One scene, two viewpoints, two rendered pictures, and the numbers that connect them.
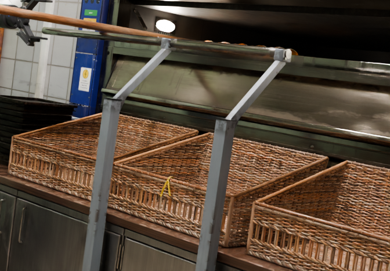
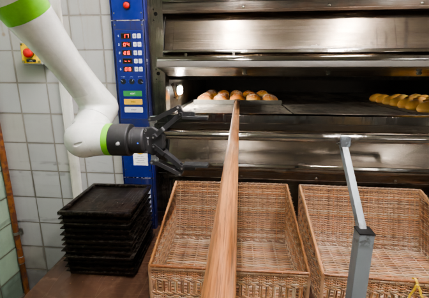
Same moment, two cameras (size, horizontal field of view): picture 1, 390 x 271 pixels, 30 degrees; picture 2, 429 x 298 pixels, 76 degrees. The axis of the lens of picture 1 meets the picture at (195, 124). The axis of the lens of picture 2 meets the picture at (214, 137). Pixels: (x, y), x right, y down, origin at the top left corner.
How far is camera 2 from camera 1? 2.29 m
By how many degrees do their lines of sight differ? 38
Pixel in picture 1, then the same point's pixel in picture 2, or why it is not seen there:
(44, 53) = not seen: hidden behind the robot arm
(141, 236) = not seen: outside the picture
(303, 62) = (386, 122)
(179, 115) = (258, 173)
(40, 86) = (76, 166)
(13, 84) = (31, 166)
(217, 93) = (299, 152)
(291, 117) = (380, 164)
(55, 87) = (96, 163)
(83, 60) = not seen: hidden behind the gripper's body
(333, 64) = (415, 121)
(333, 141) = (416, 176)
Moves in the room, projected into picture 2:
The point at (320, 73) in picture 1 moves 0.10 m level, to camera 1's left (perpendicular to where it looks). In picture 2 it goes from (402, 129) to (393, 131)
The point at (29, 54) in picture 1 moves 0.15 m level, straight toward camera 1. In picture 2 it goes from (48, 136) to (60, 141)
